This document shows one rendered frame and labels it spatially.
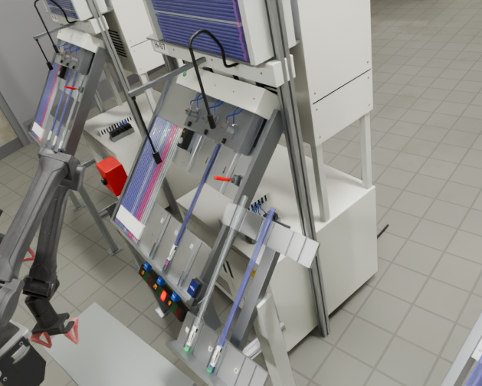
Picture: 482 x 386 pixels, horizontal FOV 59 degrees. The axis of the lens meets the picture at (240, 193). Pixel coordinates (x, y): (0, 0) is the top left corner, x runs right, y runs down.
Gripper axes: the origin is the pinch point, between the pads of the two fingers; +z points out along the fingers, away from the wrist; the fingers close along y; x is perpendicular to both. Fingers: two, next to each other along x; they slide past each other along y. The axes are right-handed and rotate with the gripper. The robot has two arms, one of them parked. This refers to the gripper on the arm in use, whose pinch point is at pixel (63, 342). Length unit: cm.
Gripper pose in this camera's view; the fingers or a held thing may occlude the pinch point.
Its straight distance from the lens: 155.0
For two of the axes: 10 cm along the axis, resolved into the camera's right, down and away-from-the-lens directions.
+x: -0.7, 4.6, -8.9
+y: -9.6, 2.1, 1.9
